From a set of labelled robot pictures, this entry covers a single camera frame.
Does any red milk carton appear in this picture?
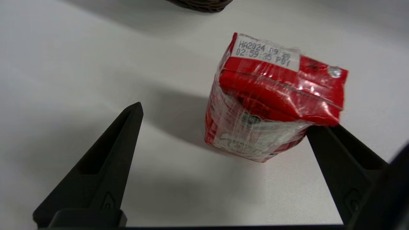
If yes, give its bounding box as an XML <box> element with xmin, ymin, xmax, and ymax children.
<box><xmin>204</xmin><ymin>32</ymin><xmax>349</xmax><ymax>163</ymax></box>

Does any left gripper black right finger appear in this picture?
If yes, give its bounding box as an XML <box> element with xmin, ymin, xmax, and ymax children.
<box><xmin>306</xmin><ymin>124</ymin><xmax>389</xmax><ymax>226</ymax></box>

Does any dark brown wicker basket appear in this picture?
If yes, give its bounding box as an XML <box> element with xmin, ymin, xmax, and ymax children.
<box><xmin>165</xmin><ymin>0</ymin><xmax>234</xmax><ymax>13</ymax></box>

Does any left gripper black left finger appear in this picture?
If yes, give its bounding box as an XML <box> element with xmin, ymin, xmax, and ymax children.
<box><xmin>33</xmin><ymin>102</ymin><xmax>143</xmax><ymax>226</ymax></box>

